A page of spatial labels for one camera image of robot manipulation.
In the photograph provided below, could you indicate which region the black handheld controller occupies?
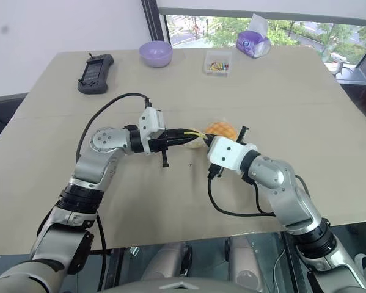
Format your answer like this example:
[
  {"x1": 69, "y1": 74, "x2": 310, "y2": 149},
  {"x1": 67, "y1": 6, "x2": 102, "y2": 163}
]
[{"x1": 76, "y1": 52, "x2": 115, "y2": 95}]

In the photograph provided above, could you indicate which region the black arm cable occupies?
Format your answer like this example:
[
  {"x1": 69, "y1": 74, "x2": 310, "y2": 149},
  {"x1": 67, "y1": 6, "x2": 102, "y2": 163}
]
[
  {"x1": 75, "y1": 93, "x2": 155, "y2": 291},
  {"x1": 207, "y1": 164, "x2": 310, "y2": 218}
]

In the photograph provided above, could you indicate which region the purple tissue pack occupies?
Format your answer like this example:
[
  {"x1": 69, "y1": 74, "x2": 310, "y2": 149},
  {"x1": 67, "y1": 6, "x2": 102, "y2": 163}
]
[{"x1": 236, "y1": 13, "x2": 272, "y2": 59}]

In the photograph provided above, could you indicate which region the grey robot chest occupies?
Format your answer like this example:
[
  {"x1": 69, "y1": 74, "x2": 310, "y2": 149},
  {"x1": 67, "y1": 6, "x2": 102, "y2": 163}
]
[{"x1": 100, "y1": 276, "x2": 263, "y2": 293}]

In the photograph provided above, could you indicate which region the grey rounded robot leg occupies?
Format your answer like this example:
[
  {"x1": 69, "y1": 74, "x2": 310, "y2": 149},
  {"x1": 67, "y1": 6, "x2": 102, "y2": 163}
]
[
  {"x1": 227, "y1": 237, "x2": 266, "y2": 291},
  {"x1": 139, "y1": 242, "x2": 193, "y2": 281}
]

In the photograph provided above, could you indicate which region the purple bowl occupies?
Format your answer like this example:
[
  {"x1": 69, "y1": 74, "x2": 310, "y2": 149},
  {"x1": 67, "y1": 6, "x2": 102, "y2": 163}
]
[{"x1": 139, "y1": 40, "x2": 174, "y2": 68}]

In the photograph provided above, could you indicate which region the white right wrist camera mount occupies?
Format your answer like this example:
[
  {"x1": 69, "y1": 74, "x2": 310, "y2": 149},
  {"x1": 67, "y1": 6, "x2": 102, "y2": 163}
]
[{"x1": 207, "y1": 136, "x2": 259, "y2": 175}]

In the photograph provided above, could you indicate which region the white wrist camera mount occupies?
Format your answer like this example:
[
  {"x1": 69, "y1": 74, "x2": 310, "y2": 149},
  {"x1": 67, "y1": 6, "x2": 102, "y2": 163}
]
[
  {"x1": 138, "y1": 107, "x2": 166, "y2": 153},
  {"x1": 207, "y1": 136, "x2": 259, "y2": 175}
]

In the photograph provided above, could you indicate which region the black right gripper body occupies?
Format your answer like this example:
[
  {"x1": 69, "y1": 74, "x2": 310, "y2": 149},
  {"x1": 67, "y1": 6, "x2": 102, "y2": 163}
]
[{"x1": 236, "y1": 124, "x2": 250, "y2": 144}]

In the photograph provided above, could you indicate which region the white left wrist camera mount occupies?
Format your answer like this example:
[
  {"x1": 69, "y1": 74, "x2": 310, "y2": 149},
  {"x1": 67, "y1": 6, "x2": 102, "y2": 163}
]
[{"x1": 138, "y1": 107, "x2": 166, "y2": 153}]

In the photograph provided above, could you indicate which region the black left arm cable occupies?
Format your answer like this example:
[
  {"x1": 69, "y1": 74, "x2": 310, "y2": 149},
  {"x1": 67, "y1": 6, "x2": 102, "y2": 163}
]
[{"x1": 75, "y1": 93, "x2": 155, "y2": 291}]

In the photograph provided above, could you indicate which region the clear yellow-zip plastic bag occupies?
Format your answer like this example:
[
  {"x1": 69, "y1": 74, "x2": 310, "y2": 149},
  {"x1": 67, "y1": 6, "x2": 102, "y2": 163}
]
[{"x1": 182, "y1": 118, "x2": 241, "y2": 151}]

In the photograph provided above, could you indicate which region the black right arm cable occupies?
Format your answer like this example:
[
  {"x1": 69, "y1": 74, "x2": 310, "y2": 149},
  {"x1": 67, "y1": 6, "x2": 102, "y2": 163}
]
[{"x1": 207, "y1": 164, "x2": 310, "y2": 218}]

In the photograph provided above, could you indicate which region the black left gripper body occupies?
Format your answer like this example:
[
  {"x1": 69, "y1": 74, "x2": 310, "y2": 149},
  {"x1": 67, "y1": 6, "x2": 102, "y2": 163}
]
[{"x1": 147, "y1": 129, "x2": 172, "y2": 168}]

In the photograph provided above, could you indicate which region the white device on stand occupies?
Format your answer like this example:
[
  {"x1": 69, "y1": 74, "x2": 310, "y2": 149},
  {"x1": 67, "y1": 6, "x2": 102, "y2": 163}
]
[{"x1": 329, "y1": 52, "x2": 351, "y2": 77}]

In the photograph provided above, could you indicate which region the orange crosshatched bread bun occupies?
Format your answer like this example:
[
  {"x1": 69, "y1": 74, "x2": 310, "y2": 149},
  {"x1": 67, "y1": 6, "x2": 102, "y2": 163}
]
[{"x1": 205, "y1": 121, "x2": 239, "y2": 142}]

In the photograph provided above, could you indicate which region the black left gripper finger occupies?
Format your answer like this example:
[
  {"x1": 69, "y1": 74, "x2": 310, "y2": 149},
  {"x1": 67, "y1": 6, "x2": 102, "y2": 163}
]
[
  {"x1": 169, "y1": 137, "x2": 199, "y2": 148},
  {"x1": 169, "y1": 128, "x2": 202, "y2": 139}
]

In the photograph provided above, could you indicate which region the clear box of coloured clips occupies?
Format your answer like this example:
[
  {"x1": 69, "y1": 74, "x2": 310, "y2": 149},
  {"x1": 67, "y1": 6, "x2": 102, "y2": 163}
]
[{"x1": 204, "y1": 50, "x2": 232, "y2": 76}]

